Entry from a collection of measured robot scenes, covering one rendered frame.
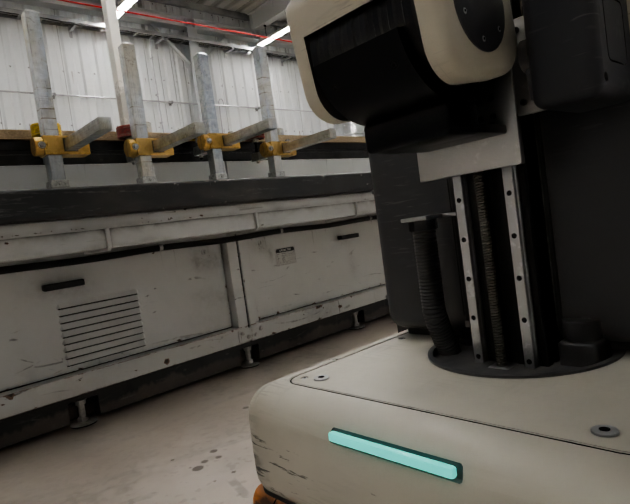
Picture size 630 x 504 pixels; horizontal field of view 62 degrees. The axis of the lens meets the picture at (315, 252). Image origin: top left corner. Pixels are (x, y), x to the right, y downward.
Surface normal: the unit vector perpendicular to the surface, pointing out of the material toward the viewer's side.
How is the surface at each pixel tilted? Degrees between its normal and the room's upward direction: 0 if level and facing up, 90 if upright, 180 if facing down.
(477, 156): 90
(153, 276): 90
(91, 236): 90
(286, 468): 90
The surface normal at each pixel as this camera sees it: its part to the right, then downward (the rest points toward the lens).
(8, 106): 0.68, -0.06
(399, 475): -0.73, 0.14
